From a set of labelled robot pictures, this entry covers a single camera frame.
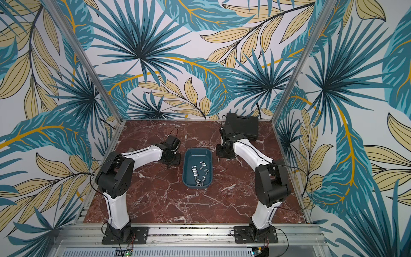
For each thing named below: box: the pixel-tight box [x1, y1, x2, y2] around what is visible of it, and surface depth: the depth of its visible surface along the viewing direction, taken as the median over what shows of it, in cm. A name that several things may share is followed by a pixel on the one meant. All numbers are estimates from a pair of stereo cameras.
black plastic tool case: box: [225, 112, 260, 141], surface depth 119 cm
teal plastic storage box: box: [182, 147, 213, 190], surface depth 96 cm
